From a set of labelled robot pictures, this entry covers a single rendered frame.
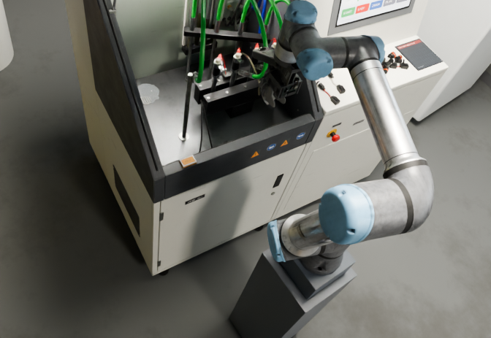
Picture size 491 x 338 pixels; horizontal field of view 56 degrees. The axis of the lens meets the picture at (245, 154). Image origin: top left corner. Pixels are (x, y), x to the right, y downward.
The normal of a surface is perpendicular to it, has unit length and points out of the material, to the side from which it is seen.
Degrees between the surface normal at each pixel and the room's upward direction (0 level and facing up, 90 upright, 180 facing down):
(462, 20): 90
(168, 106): 0
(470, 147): 0
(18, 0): 0
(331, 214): 83
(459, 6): 90
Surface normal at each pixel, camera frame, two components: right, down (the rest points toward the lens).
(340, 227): -0.91, 0.07
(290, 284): 0.17, -0.57
